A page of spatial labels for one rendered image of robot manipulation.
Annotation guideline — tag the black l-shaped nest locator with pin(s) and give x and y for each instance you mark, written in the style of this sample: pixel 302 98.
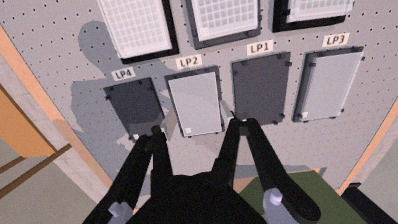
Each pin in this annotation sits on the black l-shaped nest locator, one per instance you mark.
pixel 281 12

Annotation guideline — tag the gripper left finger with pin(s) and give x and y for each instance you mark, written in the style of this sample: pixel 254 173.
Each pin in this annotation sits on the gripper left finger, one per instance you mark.
pixel 117 206

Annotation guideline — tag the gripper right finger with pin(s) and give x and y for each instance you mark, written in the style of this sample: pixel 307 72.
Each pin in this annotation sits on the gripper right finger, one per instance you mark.
pixel 284 201

